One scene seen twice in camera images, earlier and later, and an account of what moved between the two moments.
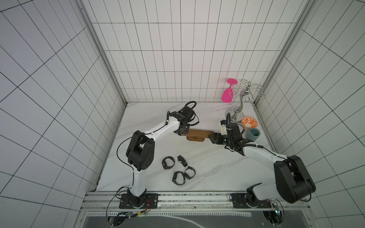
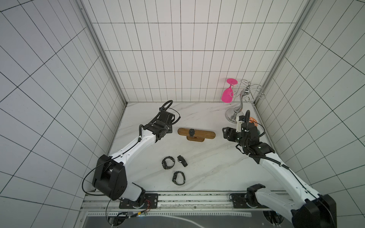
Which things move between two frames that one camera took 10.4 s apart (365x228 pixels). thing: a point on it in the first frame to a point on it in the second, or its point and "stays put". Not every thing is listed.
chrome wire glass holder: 245,92 stays put
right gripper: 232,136 to 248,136
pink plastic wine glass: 227,94 stays put
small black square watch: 181,160 stays put
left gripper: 187,129 to 169,130
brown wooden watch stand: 197,135 stays put
